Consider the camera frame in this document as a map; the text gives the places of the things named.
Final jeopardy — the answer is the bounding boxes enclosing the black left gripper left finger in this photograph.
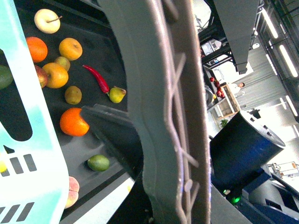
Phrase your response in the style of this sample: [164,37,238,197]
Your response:
[80,104,143,180]

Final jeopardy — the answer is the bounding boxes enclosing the left gripper grey right finger close to camera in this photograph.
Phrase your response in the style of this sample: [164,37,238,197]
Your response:
[99,0,211,224]

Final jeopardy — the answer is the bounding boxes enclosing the light blue shopping basket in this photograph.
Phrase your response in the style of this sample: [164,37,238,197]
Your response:
[0,0,69,224]

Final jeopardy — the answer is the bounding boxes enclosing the yellow lemon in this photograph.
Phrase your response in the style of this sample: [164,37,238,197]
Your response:
[0,161,7,173]

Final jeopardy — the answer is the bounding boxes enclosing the black near shelf tray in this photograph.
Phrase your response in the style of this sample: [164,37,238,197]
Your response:
[13,0,129,224]

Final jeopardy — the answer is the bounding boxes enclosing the green yellow pear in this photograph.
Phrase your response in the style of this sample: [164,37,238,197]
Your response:
[109,86,127,103]

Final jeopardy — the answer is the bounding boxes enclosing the green avocado front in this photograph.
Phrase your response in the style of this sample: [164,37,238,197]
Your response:
[87,154,110,172]

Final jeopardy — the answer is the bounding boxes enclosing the red chili pepper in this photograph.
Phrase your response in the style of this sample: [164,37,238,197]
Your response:
[82,65,110,94]

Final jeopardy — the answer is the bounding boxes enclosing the large orange front right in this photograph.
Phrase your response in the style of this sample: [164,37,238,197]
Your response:
[59,107,90,137]

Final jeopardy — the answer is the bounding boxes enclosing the brown kiwi lower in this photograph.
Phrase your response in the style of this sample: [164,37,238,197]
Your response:
[64,86,82,105]

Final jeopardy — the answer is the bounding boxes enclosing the brown kiwi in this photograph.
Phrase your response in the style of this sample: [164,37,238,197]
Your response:
[64,86,82,105]
[54,56,71,71]

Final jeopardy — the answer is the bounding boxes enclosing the person in white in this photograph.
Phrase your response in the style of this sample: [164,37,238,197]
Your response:
[228,82,245,97]

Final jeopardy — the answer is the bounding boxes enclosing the pink peach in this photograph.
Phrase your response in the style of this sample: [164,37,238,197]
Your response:
[64,176,80,209]

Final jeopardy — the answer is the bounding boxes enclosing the yellow orange apple front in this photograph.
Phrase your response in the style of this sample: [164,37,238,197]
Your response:
[42,63,69,89]

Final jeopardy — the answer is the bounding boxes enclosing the yellow orange apple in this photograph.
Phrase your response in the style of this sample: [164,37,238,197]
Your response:
[58,38,83,61]
[42,63,69,89]

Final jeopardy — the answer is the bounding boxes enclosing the brown kiwi upper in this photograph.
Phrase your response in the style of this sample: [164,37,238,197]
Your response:
[54,56,71,71]

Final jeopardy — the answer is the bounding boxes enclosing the red apple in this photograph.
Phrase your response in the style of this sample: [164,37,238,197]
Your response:
[35,65,48,88]

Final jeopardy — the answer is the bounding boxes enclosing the yellow orange apple back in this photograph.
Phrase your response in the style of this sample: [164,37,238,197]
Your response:
[58,38,83,61]

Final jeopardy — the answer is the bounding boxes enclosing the small orange tangerine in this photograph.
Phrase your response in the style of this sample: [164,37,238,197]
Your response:
[26,36,48,63]

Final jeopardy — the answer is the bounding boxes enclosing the green lime lower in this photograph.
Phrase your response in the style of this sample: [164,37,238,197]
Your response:
[0,65,14,90]

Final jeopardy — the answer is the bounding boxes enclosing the white round pear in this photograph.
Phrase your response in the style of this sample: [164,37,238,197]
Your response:
[34,8,62,34]

